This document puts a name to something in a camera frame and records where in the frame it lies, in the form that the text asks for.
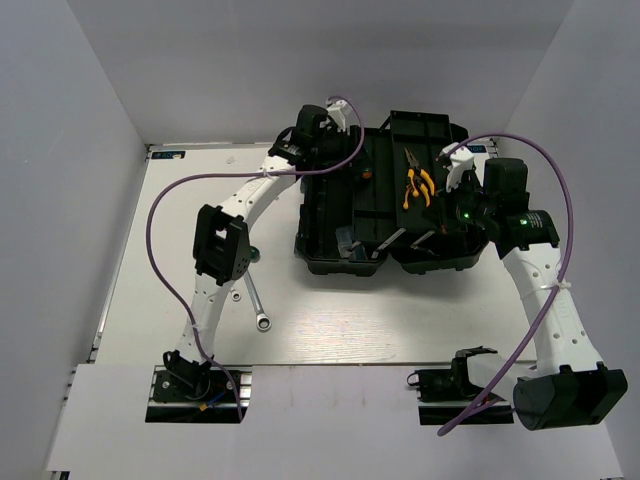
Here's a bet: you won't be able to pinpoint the long silver combination wrench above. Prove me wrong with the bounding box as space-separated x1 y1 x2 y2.
244 271 272 333

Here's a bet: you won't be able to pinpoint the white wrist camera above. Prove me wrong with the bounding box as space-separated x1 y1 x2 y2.
326 97 352 132
437 142 475 193

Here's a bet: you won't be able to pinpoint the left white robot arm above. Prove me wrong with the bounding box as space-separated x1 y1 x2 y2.
163 96 364 399

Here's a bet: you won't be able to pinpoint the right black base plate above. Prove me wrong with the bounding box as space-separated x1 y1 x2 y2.
406 368 514 427

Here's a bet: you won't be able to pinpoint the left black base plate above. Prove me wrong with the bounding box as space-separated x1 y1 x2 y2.
145 367 252 425

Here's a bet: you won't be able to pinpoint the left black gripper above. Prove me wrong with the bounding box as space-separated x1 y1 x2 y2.
312 124 376 169

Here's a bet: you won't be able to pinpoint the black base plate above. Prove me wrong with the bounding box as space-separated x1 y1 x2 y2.
406 368 514 427
145 367 252 425

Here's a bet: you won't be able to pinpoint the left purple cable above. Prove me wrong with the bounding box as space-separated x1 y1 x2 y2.
148 94 367 424

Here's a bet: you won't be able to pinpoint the short silver combination wrench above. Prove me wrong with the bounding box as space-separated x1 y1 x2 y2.
230 287 242 302

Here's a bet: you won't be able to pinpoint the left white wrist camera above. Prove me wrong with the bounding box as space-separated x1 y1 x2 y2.
326 97 352 132

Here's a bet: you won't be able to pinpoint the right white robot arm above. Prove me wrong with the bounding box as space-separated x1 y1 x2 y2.
438 157 628 436

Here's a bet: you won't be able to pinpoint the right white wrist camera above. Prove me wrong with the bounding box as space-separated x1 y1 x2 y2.
437 142 475 193

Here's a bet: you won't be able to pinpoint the black plastic toolbox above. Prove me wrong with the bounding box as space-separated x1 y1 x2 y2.
294 110 488 276

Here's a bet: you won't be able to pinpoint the yellow needle-nose pliers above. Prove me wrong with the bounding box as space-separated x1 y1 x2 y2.
402 177 435 211
404 148 435 184

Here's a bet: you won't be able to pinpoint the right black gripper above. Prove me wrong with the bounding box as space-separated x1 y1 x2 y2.
422 172 496 234

